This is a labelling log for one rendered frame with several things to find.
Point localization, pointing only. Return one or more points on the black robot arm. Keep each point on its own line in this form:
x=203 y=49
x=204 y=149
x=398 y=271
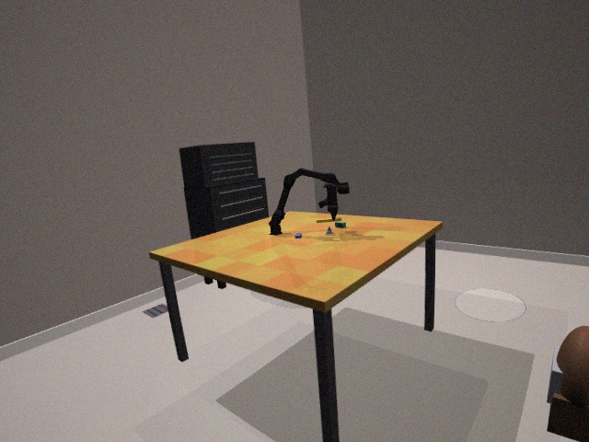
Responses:
x=289 y=181

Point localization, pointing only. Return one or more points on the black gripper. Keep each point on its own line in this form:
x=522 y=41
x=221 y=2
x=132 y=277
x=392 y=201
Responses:
x=333 y=205

